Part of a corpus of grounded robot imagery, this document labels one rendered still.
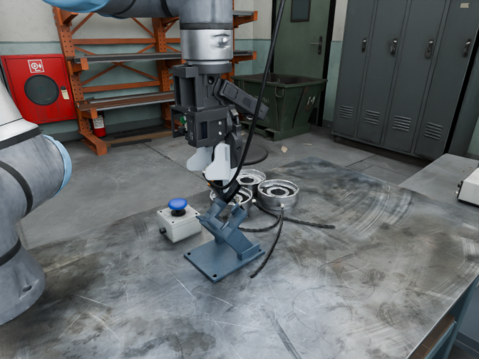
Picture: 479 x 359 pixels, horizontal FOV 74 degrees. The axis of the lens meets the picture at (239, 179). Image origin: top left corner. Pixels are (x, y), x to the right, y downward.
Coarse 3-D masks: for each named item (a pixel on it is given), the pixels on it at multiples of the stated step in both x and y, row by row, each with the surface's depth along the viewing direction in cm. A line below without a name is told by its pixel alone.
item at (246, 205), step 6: (210, 192) 79; (246, 192) 82; (210, 198) 77; (240, 198) 79; (210, 204) 78; (228, 204) 74; (234, 204) 74; (246, 204) 76; (228, 210) 74; (246, 210) 76; (222, 216) 76; (228, 216) 76
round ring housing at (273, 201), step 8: (264, 184) 86; (280, 184) 86; (288, 184) 86; (296, 184) 84; (272, 192) 84; (280, 192) 85; (288, 192) 82; (296, 192) 79; (264, 200) 79; (272, 200) 78; (280, 200) 78; (288, 200) 78; (296, 200) 80; (272, 208) 80; (280, 208) 79; (288, 208) 80
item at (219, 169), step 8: (224, 144) 51; (216, 152) 50; (224, 152) 51; (216, 160) 51; (224, 160) 52; (208, 168) 50; (216, 168) 51; (224, 168) 52; (208, 176) 50; (216, 176) 52; (224, 176) 53; (232, 176) 53; (224, 184) 55; (224, 192) 55
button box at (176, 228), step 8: (168, 208) 72; (184, 208) 72; (160, 216) 69; (168, 216) 68; (176, 216) 68; (184, 216) 68; (192, 216) 68; (160, 224) 70; (168, 224) 67; (176, 224) 66; (184, 224) 67; (192, 224) 69; (200, 224) 70; (160, 232) 68; (168, 232) 68; (176, 232) 67; (184, 232) 68; (192, 232) 70; (176, 240) 67
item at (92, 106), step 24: (240, 24) 446; (72, 48) 346; (144, 48) 405; (72, 72) 345; (168, 72) 422; (120, 96) 391; (144, 96) 397; (168, 96) 401; (168, 120) 437; (96, 144) 340
